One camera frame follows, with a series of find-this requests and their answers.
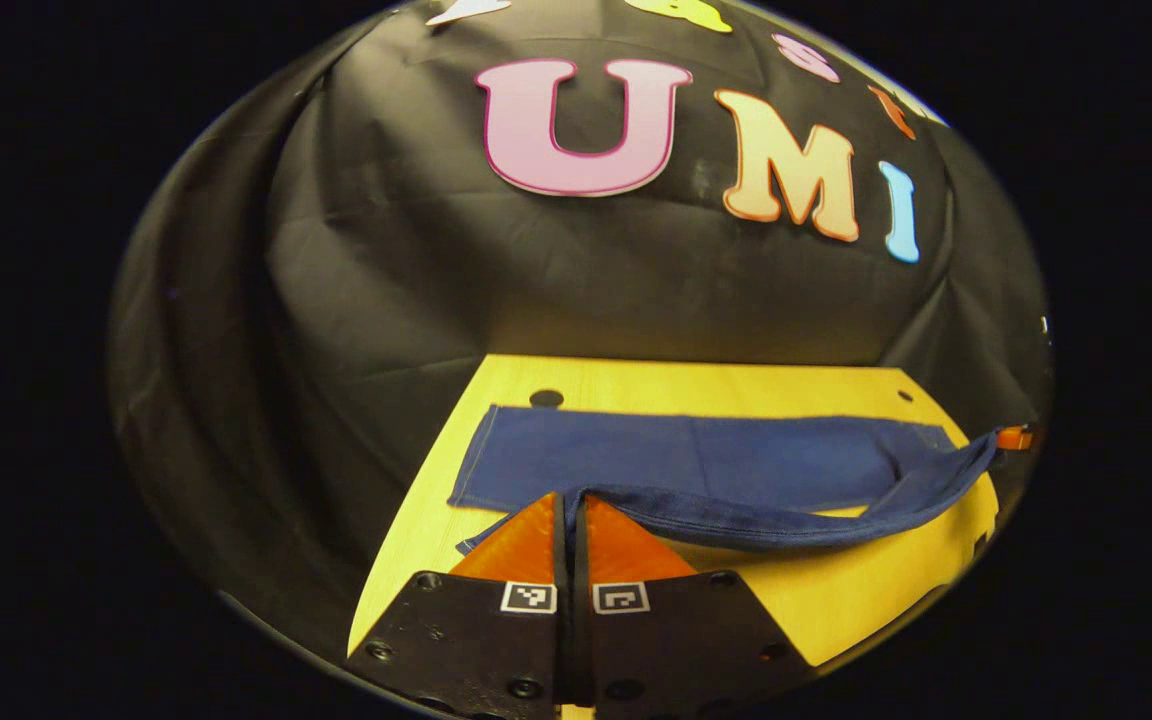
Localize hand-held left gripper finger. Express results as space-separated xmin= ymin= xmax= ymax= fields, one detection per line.
xmin=572 ymin=495 xmax=817 ymax=720
xmin=346 ymin=492 xmax=569 ymax=720

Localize blue denim jeans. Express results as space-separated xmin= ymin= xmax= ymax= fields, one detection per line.
xmin=448 ymin=404 xmax=999 ymax=556

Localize black backdrop cloth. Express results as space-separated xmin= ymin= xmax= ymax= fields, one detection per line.
xmin=106 ymin=0 xmax=1052 ymax=661

